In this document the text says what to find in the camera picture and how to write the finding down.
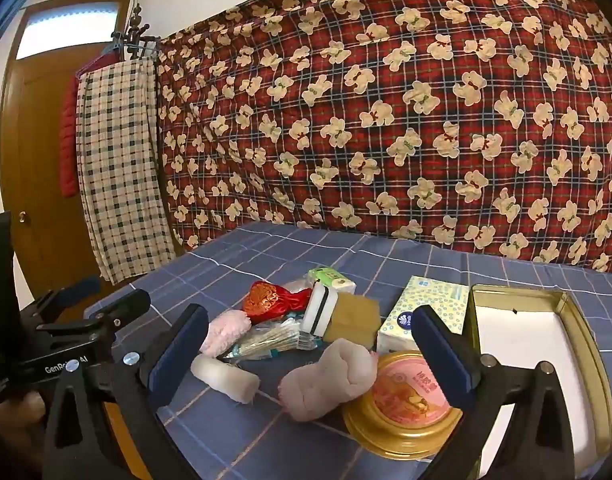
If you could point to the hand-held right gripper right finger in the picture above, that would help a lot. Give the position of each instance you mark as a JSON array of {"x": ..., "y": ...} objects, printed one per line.
[{"x": 446, "y": 360}]

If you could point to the red plaid bear-print quilt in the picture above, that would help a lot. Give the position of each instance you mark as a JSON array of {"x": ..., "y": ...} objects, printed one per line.
[{"x": 386, "y": 110}]

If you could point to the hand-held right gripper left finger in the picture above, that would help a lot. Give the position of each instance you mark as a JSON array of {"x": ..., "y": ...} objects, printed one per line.
[{"x": 171, "y": 360}]

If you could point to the large pink fluffy towel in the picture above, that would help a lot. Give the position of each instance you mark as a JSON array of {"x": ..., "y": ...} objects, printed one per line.
[{"x": 326, "y": 380}]

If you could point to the blue checked bed sheet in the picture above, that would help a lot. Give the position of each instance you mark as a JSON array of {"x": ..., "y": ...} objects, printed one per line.
[{"x": 226, "y": 435}]

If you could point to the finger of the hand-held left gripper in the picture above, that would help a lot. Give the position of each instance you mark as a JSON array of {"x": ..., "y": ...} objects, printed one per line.
[
  {"x": 126, "y": 305},
  {"x": 78, "y": 287}
]

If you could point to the white sponge with black stripe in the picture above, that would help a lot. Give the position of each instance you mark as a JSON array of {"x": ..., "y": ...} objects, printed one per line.
[{"x": 318, "y": 310}]

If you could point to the beige checked hanging cloth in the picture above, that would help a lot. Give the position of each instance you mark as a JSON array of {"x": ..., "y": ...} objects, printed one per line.
[{"x": 121, "y": 160}]

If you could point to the white rolled towel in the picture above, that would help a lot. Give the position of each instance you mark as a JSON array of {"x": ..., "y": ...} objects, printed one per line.
[{"x": 221, "y": 377}]

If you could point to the round gold tin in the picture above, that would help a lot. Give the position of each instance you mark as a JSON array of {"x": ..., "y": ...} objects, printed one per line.
[{"x": 406, "y": 400}]

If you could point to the small pink rolled towel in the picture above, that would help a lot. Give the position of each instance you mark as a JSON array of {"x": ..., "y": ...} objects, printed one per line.
[{"x": 223, "y": 332}]

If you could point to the floral tissue box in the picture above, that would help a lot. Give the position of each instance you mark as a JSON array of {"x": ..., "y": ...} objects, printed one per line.
[{"x": 426, "y": 305}]

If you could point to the brown wooden door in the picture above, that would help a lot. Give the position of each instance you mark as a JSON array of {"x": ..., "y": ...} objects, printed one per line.
[{"x": 36, "y": 160}]

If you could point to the dark coat rack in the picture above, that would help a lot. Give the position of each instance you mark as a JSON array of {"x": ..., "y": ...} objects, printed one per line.
[{"x": 136, "y": 35}]

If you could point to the bag of cotton swabs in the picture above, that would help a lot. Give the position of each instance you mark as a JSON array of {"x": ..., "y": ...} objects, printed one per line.
[{"x": 271, "y": 342}]

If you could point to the person's left hand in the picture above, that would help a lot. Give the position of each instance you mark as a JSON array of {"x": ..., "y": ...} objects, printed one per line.
[{"x": 21, "y": 410}]

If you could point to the green tissue pack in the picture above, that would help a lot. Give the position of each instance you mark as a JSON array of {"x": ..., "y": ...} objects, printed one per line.
[{"x": 331, "y": 280}]

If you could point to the round door knob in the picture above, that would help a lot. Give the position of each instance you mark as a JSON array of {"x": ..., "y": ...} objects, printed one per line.
[{"x": 22, "y": 216}]

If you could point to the brown sponge block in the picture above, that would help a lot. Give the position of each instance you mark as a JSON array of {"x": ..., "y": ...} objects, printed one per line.
[{"x": 353, "y": 317}]

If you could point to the red padded garment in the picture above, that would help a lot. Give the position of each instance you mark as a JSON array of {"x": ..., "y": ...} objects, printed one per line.
[{"x": 68, "y": 150}]

